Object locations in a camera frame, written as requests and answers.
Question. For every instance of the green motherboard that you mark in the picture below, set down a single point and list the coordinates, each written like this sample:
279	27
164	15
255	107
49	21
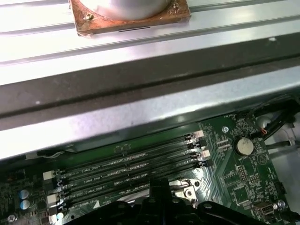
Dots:
234	178

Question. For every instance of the metal locking lever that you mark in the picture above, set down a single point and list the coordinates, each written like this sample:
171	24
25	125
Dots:
180	185

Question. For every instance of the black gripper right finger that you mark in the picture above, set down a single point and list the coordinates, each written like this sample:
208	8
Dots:
164	189

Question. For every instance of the black PC case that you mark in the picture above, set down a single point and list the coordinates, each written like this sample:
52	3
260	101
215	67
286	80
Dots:
140	93

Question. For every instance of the RAM slot with white clips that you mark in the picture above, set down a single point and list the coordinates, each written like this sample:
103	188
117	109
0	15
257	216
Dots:
140	152
140	173

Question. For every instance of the silver port connector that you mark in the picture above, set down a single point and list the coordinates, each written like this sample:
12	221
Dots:
263	209

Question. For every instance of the blue capacitor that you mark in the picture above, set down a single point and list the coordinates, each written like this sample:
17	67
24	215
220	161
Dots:
25	194
25	204

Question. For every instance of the silver coin battery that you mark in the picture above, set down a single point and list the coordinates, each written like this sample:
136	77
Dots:
243	145

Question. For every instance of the CPU socket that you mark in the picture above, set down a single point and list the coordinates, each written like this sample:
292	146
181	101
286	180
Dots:
191	194

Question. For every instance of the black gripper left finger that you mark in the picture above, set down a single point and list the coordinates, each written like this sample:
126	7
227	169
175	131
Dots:
154	189

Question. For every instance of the brown square base plate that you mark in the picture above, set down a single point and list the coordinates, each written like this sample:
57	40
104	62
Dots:
131	24

